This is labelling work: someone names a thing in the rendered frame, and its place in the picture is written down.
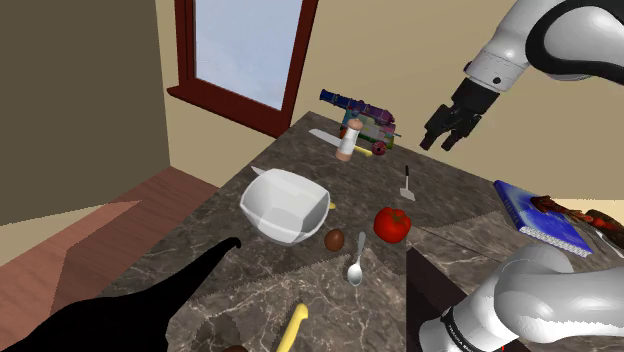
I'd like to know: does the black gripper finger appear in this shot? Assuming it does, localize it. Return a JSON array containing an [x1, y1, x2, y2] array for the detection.
[[419, 105, 453, 151], [440, 118, 473, 152]]

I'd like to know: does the colourful toy cannon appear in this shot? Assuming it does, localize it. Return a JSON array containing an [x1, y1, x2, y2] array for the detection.
[[319, 88, 403, 158]]

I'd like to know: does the white and tan pepper mill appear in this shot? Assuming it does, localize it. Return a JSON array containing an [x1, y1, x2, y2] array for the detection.
[[334, 117, 365, 163]]

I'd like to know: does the red tomato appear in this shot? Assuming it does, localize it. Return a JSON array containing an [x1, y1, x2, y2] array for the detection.
[[372, 206, 413, 245]]

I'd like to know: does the blue spiral notebook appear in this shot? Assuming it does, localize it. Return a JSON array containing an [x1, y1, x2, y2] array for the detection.
[[492, 179, 595, 259]]

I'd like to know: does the red-brown figure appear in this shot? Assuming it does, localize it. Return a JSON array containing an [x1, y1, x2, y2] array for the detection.
[[529, 194, 624, 236]]

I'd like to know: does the brown egg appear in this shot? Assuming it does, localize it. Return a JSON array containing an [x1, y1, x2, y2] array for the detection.
[[323, 228, 346, 253]]

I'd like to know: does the silver spoon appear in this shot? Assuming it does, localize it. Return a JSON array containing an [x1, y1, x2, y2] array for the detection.
[[346, 230, 367, 287]]

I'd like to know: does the white bowl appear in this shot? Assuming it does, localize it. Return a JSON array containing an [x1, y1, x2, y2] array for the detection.
[[238, 167, 332, 246]]

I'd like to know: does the silver fork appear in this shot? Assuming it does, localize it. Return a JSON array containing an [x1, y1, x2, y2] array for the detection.
[[590, 227, 624, 260]]

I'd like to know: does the red-brown framed window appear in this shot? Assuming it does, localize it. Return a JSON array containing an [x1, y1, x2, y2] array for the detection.
[[166, 0, 321, 140]]

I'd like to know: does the black curved-spout object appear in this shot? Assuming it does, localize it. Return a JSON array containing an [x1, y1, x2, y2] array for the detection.
[[0, 236, 243, 352]]

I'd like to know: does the small black-handled spatula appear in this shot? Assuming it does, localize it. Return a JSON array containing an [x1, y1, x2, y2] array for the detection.
[[399, 165, 418, 203]]

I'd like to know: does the yellow curved handle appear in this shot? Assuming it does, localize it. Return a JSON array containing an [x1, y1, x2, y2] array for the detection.
[[275, 301, 310, 352]]

